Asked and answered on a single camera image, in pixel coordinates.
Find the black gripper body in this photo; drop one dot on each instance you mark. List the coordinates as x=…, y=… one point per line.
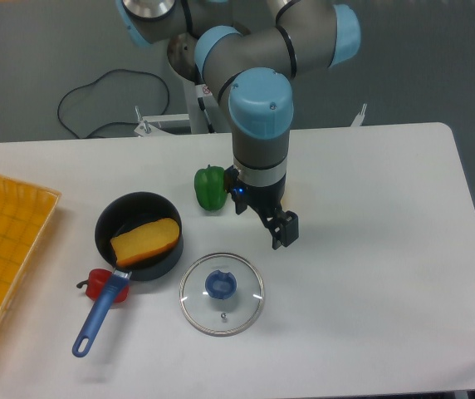
x=265, y=201

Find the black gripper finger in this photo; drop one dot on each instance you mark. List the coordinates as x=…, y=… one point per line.
x=285, y=229

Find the glass pot lid blue knob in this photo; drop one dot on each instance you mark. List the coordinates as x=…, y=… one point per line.
x=221, y=294

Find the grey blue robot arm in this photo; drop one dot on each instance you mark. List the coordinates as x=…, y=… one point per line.
x=250, y=78

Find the green bell pepper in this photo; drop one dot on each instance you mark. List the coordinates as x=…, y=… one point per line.
x=209, y=188

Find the red bell pepper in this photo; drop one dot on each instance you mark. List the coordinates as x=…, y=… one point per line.
x=95, y=282

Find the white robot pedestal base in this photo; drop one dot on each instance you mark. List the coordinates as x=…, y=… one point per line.
x=203, y=115

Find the white table clamp bracket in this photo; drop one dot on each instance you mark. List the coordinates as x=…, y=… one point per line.
x=359, y=117

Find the black pot blue handle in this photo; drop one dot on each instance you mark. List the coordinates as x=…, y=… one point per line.
x=121, y=216

